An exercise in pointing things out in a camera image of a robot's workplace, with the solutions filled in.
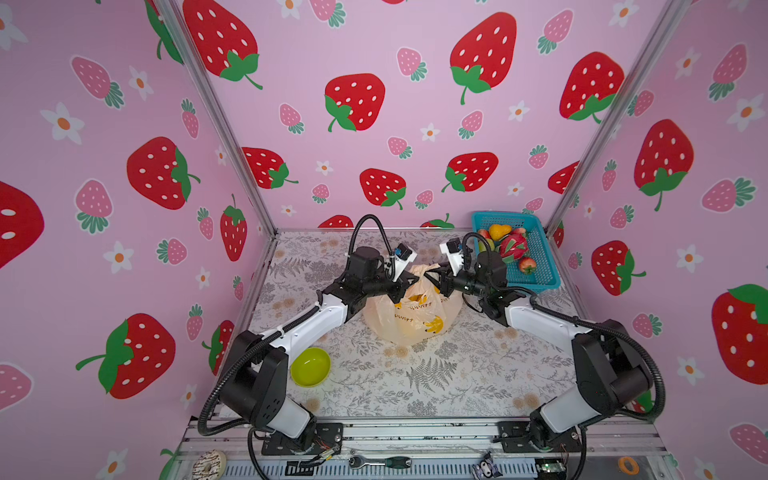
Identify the translucent beige plastic bag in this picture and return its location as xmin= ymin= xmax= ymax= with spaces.
xmin=362 ymin=264 xmax=463 ymax=346

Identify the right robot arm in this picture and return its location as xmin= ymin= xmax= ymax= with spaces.
xmin=424 ymin=251 xmax=666 ymax=450

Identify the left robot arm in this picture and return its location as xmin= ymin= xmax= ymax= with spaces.
xmin=197 ymin=243 xmax=418 ymax=451

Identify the green fake pear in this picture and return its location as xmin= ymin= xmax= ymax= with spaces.
xmin=478 ymin=239 xmax=496 ymax=252

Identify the pink fake dragon fruit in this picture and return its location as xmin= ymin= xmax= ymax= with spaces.
xmin=498 ymin=233 xmax=528 ymax=264

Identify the orange yellow fake mango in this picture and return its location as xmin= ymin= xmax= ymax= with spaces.
xmin=488 ymin=224 xmax=513 ymax=242

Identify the teal plastic basket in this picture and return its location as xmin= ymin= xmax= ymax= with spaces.
xmin=472 ymin=209 xmax=561 ymax=293

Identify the lime green bowl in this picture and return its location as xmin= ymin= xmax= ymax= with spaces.
xmin=290 ymin=347 xmax=332 ymax=388

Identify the small black clip gadget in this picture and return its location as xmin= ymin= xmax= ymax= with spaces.
xmin=471 ymin=451 xmax=502 ymax=480

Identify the white sprinkled donut toy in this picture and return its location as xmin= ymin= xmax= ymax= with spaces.
xmin=190 ymin=450 xmax=227 ymax=480

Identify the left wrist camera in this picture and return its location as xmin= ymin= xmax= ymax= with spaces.
xmin=390 ymin=243 xmax=417 ymax=280

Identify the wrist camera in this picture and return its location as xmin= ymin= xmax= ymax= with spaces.
xmin=390 ymin=243 xmax=417 ymax=280
xmin=440 ymin=237 xmax=468 ymax=276

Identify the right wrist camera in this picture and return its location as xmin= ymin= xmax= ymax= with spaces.
xmin=440 ymin=237 xmax=468 ymax=276

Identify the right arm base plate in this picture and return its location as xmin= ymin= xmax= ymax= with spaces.
xmin=492 ymin=421 xmax=582 ymax=453

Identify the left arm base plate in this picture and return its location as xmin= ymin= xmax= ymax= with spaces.
xmin=261 ymin=422 xmax=344 ymax=456

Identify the aluminium frame rail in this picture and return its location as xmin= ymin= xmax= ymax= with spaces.
xmin=170 ymin=417 xmax=682 ymax=479

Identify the ratchet screwdriver green handle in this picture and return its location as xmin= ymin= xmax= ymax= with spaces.
xmin=348 ymin=455 xmax=412 ymax=470

